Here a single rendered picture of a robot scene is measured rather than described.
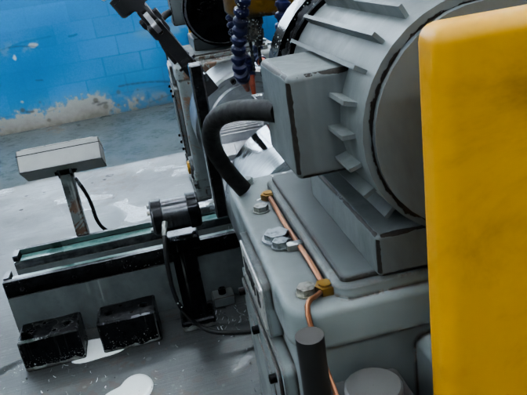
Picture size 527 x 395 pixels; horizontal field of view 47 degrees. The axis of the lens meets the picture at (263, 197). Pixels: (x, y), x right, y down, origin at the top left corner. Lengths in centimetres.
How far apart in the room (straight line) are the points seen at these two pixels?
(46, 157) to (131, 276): 35
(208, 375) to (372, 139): 66
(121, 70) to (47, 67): 73
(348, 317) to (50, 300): 79
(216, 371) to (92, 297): 29
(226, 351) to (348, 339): 59
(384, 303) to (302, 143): 13
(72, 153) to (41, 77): 539
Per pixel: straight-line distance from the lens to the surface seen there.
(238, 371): 98
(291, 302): 44
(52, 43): 664
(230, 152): 105
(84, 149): 132
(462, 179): 33
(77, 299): 115
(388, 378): 45
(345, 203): 48
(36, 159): 134
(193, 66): 94
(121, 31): 660
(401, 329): 46
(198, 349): 104
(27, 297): 116
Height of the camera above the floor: 140
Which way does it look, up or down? 22 degrees down
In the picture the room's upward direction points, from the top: 9 degrees counter-clockwise
